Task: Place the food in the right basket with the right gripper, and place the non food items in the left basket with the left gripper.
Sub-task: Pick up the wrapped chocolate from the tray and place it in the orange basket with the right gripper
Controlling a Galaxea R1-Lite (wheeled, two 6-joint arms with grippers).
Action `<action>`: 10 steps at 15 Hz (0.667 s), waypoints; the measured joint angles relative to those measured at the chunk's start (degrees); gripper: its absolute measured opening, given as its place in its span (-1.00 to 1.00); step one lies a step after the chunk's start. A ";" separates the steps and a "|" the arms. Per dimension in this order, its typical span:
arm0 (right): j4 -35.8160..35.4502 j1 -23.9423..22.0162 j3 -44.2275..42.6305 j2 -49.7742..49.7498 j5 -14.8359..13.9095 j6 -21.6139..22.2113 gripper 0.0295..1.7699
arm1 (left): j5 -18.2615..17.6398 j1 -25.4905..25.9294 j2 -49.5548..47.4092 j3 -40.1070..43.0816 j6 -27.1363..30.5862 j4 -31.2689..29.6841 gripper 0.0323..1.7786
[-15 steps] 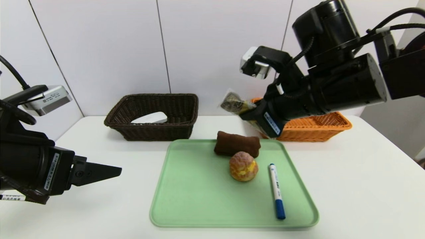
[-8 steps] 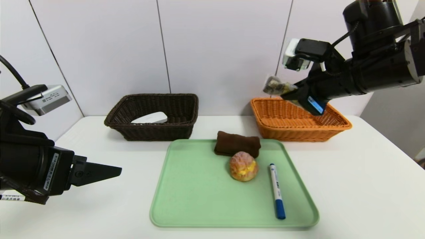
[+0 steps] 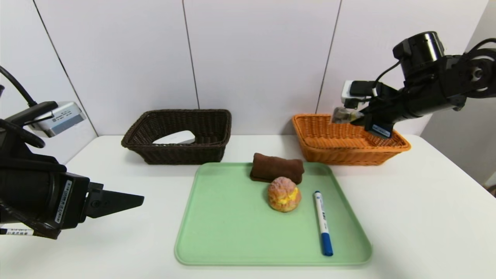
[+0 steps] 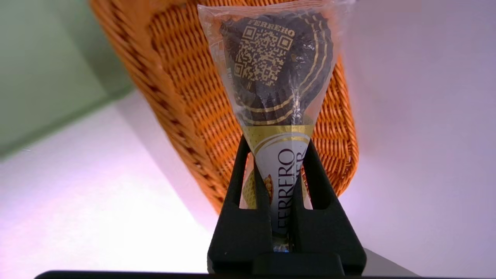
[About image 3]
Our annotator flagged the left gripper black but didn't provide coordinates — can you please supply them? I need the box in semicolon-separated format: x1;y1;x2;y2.
0;170;145;233

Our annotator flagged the white pencil case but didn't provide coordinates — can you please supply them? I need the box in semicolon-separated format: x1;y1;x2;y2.
152;131;196;145

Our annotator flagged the brown towel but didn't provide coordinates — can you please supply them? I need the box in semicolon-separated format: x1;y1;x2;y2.
250;153;305;185

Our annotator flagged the cream puff bread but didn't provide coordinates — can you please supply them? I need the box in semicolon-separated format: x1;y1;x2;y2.
267;177;302;213

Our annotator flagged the white marker blue cap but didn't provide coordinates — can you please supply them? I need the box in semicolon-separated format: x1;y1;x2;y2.
313;190;334;257

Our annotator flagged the chocolate pack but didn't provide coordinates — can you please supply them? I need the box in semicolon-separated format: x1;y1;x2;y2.
332;107;365;124

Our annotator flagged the dark brown wicker basket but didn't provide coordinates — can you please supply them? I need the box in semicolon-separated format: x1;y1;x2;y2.
121;109;232;165

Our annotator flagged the orange wicker basket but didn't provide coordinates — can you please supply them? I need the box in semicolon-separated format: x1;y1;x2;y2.
292;113;411;166

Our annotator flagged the light green plastic tray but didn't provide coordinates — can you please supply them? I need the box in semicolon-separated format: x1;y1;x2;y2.
174;162;372;266

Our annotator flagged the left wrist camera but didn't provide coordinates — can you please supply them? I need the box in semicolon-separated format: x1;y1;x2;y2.
27;102;86;138

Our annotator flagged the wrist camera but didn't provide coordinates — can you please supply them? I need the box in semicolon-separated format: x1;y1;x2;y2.
341;80;375;109
27;102;86;138

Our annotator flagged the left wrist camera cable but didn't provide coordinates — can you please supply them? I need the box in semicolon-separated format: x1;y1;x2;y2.
0;66;38;108

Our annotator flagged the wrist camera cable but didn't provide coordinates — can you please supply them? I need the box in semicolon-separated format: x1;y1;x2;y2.
373;59;404;98
0;66;38;108

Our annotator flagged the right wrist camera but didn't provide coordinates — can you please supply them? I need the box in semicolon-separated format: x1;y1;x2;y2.
341;80;375;109

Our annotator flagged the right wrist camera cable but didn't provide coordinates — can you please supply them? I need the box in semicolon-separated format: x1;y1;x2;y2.
373;59;404;98

